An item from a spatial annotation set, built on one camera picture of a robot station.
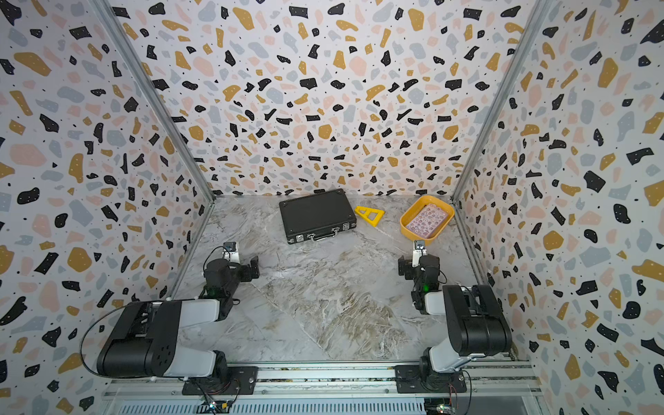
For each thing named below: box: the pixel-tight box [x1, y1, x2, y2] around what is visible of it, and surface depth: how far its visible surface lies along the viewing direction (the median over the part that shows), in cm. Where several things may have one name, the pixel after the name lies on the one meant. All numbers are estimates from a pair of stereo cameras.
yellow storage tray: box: [399, 195, 456, 247], surface depth 112 cm
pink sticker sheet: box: [405, 203, 449, 239], surface depth 112 cm
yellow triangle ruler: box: [354, 205, 386, 228], surface depth 118 cm
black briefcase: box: [279, 188, 358, 245], surface depth 109 cm
